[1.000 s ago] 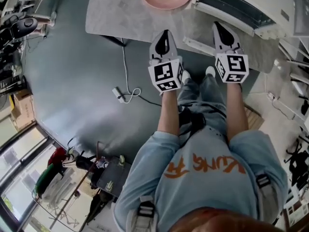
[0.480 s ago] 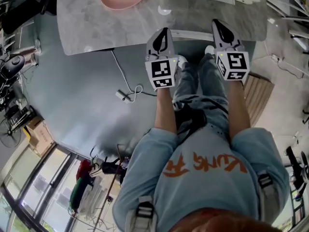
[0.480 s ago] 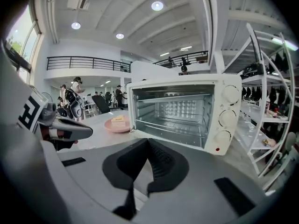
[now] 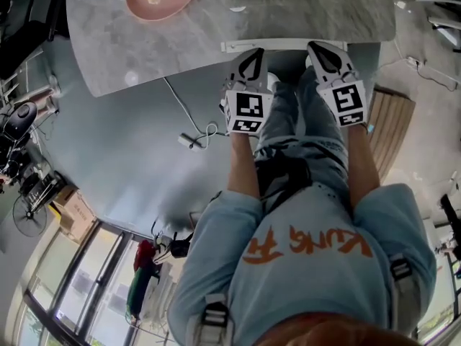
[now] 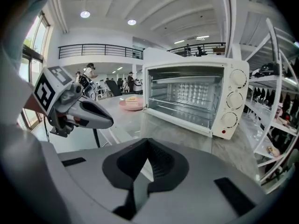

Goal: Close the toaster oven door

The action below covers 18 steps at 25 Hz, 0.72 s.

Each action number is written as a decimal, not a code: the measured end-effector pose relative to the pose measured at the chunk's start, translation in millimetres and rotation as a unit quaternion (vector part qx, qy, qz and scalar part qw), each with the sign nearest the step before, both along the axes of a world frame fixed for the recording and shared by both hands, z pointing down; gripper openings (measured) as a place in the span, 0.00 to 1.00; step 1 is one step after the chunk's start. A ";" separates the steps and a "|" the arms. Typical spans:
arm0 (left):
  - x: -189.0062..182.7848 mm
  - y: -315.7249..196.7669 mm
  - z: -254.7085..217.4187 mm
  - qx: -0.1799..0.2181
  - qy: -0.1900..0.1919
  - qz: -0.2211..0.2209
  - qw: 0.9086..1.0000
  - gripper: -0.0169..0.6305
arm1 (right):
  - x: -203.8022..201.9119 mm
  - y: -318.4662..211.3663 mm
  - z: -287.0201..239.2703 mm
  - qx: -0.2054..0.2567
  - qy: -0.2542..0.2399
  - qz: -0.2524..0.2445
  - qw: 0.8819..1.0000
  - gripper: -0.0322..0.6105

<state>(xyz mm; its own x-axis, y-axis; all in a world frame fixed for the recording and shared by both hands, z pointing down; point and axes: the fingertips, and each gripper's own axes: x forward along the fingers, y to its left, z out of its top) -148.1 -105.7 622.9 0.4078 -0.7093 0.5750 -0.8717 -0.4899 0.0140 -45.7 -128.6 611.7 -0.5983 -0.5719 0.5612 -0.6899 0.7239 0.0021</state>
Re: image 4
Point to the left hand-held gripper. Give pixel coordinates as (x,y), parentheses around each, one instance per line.
(246,106)

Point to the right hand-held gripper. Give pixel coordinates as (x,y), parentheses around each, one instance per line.
(345,101)

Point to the person's left forearm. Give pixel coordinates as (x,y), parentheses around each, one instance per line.
(245,168)

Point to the person's right forearm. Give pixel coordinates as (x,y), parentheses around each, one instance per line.
(362,168)

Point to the person's right white shoe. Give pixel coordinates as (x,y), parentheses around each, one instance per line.
(309,62)

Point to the person's white shoe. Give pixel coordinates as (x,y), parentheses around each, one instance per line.
(309,62)
(272,82)

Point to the person's left white shoe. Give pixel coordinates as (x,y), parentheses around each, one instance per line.
(272,82)

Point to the person's light blue jeans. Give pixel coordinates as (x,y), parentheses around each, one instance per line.
(317,132)

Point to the white power strip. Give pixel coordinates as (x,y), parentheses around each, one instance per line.
(415,62)
(189,142)

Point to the wooden slatted bench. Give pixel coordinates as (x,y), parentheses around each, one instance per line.
(390,128)

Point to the black waist pouch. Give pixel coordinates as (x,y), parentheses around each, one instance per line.
(284,178)

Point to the person's light blue shirt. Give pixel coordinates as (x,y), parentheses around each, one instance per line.
(306,283)

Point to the brown cardboard box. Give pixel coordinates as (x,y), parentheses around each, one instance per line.
(73,215)

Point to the black round device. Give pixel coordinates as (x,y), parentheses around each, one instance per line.
(22,121)

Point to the red green white bedding pile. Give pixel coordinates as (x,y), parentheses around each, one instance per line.
(138,287)

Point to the black floor fan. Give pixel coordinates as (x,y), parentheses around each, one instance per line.
(30,216)

